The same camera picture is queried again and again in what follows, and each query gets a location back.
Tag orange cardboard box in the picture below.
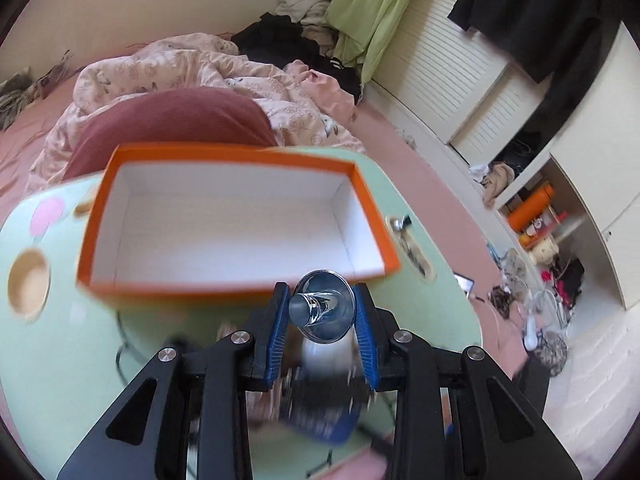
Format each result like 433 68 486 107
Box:
75 142 402 311

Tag white cabinet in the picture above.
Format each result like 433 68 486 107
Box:
550 25 640 311

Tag white louvered closet doors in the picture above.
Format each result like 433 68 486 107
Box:
372 0 551 151

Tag beige cloth pile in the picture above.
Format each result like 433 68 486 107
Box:
482 162 516 208

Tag pink floral quilt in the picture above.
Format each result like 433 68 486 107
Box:
30 32 368 196

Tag black and blue object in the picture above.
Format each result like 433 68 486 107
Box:
277 360 373 446

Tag black striped garment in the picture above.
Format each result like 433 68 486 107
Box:
305 55 363 106

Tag silver metal funnel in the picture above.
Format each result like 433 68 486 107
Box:
289 269 357 345

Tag dark red pillow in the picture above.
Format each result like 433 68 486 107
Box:
62 86 278 181

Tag orange bottle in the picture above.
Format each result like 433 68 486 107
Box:
506 184 555 233

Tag black hanging garment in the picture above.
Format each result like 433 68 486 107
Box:
447 0 623 161

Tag black clothes pile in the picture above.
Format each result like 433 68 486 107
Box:
231 12 321 68

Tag leopard print cloth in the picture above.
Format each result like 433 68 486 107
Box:
535 332 568 378

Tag light green hanging cloth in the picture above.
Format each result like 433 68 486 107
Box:
326 0 431 83

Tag white clothes pile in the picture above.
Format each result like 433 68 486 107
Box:
274 0 341 43

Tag green cartoon desktop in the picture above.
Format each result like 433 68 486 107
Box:
0 145 483 480

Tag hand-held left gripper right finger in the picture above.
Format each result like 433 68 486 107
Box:
350 282 583 480

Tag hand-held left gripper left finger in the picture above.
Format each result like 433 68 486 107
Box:
57 280 292 480

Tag pink garment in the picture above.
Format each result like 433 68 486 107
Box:
282 59 357 123

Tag grey furry cloth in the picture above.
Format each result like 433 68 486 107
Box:
0 72 46 131

